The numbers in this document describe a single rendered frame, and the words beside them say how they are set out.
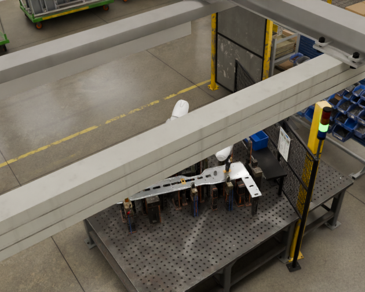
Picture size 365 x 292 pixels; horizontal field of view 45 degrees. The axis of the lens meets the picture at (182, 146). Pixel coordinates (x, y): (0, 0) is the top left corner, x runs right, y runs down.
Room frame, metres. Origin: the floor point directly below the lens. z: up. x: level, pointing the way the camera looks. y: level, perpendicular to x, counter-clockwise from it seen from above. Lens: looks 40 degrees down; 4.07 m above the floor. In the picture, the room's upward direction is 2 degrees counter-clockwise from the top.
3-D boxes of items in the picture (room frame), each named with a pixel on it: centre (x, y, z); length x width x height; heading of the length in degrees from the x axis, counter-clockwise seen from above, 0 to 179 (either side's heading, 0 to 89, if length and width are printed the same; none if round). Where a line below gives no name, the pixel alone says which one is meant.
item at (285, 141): (3.31, -1.00, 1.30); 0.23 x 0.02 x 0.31; 14
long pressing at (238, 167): (3.15, 0.03, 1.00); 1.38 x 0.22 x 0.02; 104
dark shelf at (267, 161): (3.57, -0.81, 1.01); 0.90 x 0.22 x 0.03; 14
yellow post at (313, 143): (2.96, -1.17, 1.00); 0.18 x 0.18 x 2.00; 14
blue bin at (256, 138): (3.71, -0.78, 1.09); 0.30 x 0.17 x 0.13; 24
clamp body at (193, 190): (3.00, -0.09, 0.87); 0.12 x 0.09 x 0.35; 14
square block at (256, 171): (3.22, -0.74, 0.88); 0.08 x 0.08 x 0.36; 14
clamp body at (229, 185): (3.06, -0.44, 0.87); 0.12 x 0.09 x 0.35; 14
